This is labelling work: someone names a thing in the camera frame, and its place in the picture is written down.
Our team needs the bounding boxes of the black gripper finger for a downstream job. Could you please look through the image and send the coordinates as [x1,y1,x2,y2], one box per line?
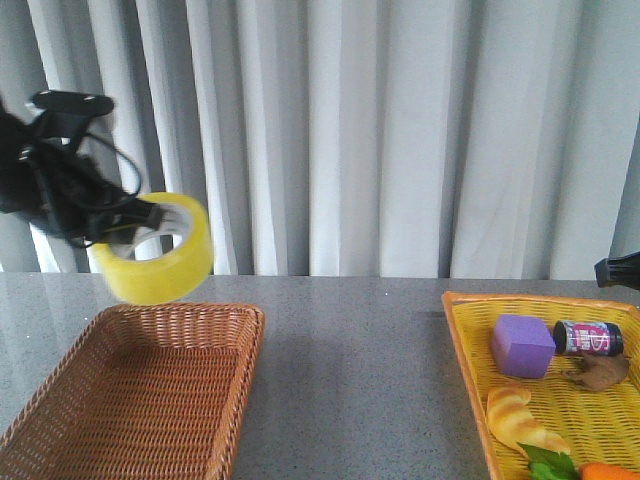
[87,222,135,245]
[130,200,164,230]
[594,252,640,290]

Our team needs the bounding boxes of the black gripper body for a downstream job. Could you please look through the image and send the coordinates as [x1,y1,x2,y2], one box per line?
[1,109,133,245]

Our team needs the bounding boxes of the yellow packing tape roll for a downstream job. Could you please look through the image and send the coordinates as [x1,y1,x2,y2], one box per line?
[90,192,214,305]

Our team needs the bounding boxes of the small purple labelled bottle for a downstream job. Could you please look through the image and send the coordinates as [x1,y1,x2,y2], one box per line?
[552,320,624,356]

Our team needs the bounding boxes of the brown ginger root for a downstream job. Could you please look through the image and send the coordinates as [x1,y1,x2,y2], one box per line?
[562,353,630,392]

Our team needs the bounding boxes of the purple foam cube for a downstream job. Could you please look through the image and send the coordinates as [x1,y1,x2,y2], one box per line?
[491,314,556,379]

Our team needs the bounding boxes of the yellow woven plastic basket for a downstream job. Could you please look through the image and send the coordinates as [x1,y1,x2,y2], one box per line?
[442,292,639,479]

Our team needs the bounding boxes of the brown wicker basket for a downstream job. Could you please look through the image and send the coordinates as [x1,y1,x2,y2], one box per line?
[1,303,266,479]

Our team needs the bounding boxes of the toy croissant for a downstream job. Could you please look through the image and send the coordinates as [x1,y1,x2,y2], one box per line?
[486,383,571,457]

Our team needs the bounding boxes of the orange toy carrot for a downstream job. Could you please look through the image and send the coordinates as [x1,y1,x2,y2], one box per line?
[579,463,640,480]

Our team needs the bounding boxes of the green toy leaves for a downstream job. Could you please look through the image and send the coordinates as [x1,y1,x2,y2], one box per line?
[519,443,580,480]

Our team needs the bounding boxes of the white pleated curtain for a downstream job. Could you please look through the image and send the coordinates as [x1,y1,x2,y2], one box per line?
[1,1,639,280]

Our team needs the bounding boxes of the black camera cable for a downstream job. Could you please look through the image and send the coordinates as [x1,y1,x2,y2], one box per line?
[64,130,144,211]

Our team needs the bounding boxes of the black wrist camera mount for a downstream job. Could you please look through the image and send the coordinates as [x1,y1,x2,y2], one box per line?
[29,90,115,148]

